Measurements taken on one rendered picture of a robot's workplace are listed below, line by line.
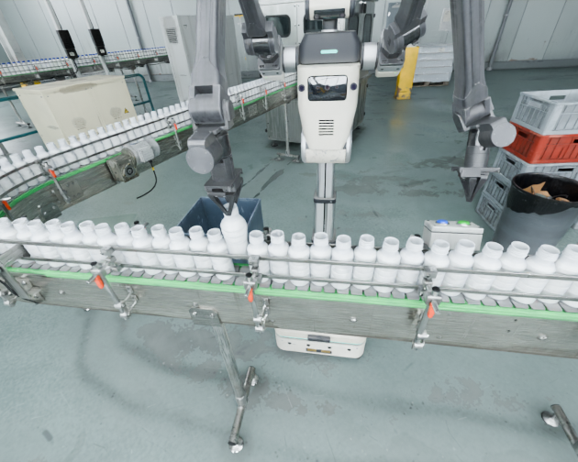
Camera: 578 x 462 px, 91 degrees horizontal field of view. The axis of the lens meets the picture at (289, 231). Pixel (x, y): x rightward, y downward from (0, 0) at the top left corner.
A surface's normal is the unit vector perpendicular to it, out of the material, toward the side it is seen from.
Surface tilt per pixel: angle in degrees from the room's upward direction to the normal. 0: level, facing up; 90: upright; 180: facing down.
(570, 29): 90
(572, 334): 90
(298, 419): 0
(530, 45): 90
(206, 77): 56
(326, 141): 90
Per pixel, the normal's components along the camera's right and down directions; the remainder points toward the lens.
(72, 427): -0.05, -0.81
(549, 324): -0.15, 0.59
